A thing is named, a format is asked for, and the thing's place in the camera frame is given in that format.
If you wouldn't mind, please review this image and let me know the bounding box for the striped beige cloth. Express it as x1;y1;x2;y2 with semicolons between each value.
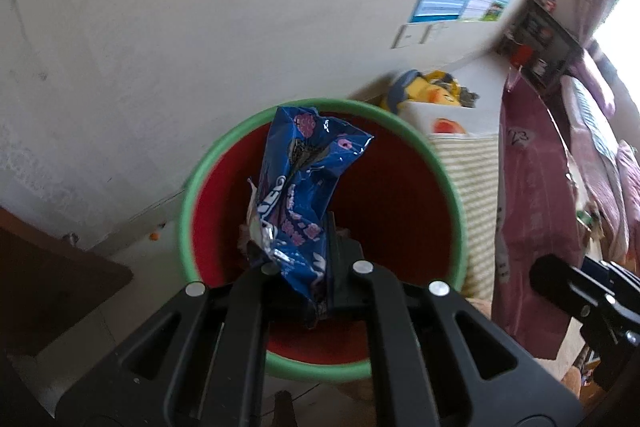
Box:
429;133;502;304

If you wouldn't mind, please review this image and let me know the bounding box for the dark shelf with items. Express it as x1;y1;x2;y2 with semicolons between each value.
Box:
494;0;585;94

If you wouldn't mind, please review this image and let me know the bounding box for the striped bedding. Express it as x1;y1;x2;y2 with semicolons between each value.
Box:
559;49;640;260

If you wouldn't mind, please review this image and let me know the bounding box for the yellow plush toy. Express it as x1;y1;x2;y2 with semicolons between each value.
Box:
379;69;482;111

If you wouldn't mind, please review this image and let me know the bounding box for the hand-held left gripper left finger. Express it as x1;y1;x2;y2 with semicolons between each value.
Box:
54;262;307;427

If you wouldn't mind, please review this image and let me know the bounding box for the dark grey bar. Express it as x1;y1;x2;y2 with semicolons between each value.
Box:
273;389;298;427

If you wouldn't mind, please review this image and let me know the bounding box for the blue cookie packet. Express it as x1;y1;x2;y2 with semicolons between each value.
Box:
246;106;375;331

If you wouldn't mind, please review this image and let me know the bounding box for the red bucket with green rim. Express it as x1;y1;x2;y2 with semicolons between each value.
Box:
178;98;469;383

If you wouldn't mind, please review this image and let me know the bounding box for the brown wooden furniture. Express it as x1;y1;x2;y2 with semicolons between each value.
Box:
0;206;134;358

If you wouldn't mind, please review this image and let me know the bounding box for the white box with orange print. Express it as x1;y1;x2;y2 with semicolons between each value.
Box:
399;101;483;138

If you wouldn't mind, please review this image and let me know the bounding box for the large pink plastic bag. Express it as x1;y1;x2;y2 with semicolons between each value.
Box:
491;72;592;361

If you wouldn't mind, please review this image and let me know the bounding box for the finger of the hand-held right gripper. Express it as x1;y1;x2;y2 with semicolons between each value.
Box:
529;254;608;327

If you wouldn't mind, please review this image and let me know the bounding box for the red container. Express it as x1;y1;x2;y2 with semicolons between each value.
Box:
511;44;534;68

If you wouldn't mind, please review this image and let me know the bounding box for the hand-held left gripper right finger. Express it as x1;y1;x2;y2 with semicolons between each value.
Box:
324;211;587;427

